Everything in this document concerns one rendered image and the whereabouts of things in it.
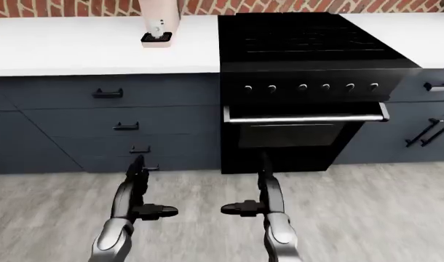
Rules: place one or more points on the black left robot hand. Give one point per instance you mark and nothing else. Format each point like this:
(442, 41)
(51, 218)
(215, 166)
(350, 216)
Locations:
(134, 188)

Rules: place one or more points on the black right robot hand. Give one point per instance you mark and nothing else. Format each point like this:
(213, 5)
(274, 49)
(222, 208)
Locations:
(271, 196)

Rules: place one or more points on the white mug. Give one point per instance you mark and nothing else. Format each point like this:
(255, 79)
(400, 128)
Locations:
(158, 28)

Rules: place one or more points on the beige coffee machine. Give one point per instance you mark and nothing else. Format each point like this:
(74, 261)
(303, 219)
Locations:
(160, 9)

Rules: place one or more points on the dark blue drawer front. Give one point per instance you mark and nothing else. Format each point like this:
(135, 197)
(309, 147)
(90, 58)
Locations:
(163, 91)
(178, 121)
(182, 146)
(185, 163)

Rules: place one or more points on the black stove knob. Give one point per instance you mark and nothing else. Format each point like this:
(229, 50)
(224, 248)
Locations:
(248, 88)
(374, 86)
(350, 86)
(272, 88)
(303, 87)
(325, 87)

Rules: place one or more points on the black freestanding oven range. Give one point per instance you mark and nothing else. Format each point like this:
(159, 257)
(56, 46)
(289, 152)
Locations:
(287, 68)

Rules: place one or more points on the black drip tray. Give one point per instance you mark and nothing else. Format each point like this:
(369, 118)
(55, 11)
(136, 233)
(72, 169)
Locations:
(147, 39)

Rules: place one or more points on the black stove burner grate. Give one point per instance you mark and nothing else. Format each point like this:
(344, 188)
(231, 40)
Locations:
(309, 41)

